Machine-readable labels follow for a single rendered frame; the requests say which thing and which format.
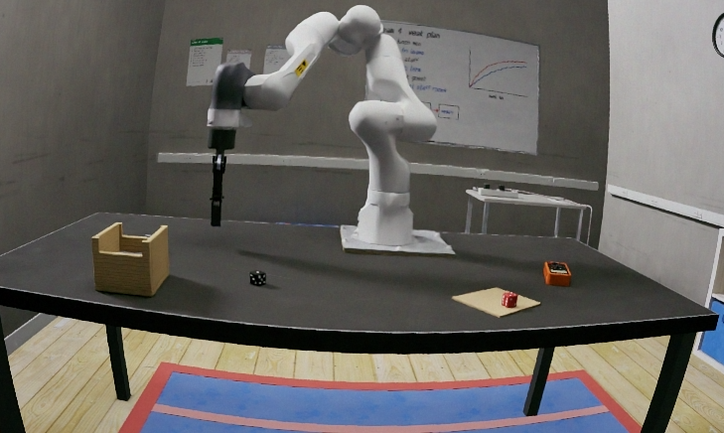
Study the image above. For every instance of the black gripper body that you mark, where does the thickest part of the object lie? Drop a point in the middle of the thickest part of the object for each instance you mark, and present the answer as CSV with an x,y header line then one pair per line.
x,y
221,140

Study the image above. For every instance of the red die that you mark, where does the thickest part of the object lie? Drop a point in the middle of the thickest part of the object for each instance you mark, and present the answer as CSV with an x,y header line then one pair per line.
x,y
509,300

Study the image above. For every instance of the black die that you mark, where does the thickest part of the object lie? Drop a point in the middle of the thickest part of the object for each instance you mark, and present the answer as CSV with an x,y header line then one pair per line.
x,y
257,278

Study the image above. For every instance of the beige flat mat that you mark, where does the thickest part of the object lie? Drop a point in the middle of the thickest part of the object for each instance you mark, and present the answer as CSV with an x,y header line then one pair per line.
x,y
490,301

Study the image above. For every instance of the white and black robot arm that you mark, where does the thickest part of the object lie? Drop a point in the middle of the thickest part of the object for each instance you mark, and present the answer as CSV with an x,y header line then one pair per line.
x,y
386,218

